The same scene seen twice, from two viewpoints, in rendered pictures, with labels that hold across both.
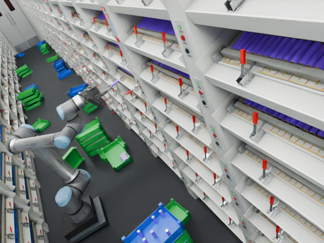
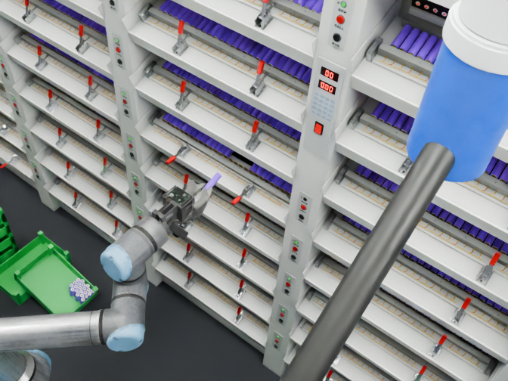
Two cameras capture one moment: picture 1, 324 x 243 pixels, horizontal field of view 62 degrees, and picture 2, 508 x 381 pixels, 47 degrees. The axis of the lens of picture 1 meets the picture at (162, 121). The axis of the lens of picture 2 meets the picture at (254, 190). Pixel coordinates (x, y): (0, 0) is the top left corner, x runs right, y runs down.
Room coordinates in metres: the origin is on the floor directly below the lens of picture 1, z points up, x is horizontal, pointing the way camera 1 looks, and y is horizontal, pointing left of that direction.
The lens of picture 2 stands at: (0.75, 0.84, 2.31)
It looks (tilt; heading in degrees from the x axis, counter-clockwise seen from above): 48 degrees down; 319
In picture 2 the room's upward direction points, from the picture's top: 5 degrees clockwise
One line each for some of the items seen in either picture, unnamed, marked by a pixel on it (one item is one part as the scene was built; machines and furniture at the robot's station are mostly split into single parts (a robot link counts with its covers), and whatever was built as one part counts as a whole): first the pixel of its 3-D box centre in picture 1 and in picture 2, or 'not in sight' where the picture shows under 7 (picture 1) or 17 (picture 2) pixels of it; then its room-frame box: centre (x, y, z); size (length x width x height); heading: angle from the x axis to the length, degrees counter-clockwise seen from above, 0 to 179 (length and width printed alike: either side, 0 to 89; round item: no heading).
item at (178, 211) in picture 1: (167, 221); not in sight; (1.31, 0.27, 0.04); 0.30 x 0.20 x 0.08; 114
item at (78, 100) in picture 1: (79, 101); (150, 232); (1.62, 0.43, 1.07); 0.10 x 0.05 x 0.09; 16
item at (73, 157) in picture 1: (70, 163); not in sight; (2.49, 1.11, 0.10); 0.30 x 0.08 x 0.20; 141
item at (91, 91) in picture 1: (90, 94); (172, 212); (1.64, 0.35, 1.08); 0.12 x 0.08 x 0.09; 106
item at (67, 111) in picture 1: (67, 109); (128, 254); (1.59, 0.51, 1.07); 0.12 x 0.09 x 0.10; 106
